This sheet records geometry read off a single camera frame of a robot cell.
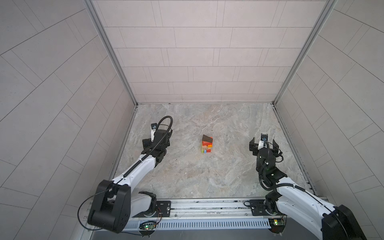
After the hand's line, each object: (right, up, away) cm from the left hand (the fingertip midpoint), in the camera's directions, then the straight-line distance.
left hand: (159, 135), depth 87 cm
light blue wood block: (+27, -10, +1) cm, 29 cm away
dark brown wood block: (+28, -2, -5) cm, 29 cm away
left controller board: (+1, -36, -23) cm, 43 cm away
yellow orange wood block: (+30, -6, -1) cm, 31 cm away
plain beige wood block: (+27, -8, +1) cm, 28 cm away
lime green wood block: (+26, -10, +1) cm, 28 cm away
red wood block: (+29, -10, +2) cm, 31 cm away
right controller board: (+60, -39, -19) cm, 74 cm away
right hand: (+59, -1, -5) cm, 59 cm away
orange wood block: (+27, -4, -3) cm, 27 cm away
